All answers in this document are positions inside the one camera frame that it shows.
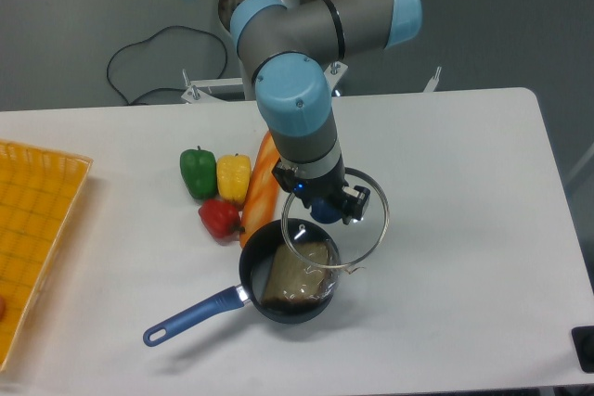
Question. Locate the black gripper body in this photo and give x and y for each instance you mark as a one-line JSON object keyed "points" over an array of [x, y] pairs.
{"points": [[322, 195]]}

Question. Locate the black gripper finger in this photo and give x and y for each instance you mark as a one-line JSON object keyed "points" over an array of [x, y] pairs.
{"points": [[286, 178], [354, 203]]}

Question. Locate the glass pot lid blue knob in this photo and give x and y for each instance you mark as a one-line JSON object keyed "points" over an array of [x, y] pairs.
{"points": [[355, 241]]}

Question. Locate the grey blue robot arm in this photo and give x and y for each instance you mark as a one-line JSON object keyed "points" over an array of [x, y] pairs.
{"points": [[284, 47]]}

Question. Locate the toy baguette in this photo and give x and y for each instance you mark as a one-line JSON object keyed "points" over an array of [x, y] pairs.
{"points": [[261, 200]]}

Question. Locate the yellow toy bell pepper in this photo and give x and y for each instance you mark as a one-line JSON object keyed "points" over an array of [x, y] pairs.
{"points": [[233, 174]]}

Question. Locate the red toy bell pepper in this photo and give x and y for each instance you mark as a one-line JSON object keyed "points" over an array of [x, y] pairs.
{"points": [[221, 219]]}

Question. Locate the green toy bell pepper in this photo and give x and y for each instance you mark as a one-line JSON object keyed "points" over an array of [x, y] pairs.
{"points": [[198, 170]]}

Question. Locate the wrapped bread slice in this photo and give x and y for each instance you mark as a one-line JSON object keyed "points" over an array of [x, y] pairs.
{"points": [[300, 281]]}

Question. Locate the yellow plastic basket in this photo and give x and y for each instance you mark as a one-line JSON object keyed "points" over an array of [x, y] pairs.
{"points": [[39, 189]]}

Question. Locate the black object table corner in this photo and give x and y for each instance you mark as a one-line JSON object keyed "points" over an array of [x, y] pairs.
{"points": [[583, 338]]}

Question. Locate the dark pot blue handle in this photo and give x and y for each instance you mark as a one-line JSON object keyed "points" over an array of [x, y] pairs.
{"points": [[253, 259]]}

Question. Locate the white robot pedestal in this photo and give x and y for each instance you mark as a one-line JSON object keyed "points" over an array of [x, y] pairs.
{"points": [[231, 89]]}

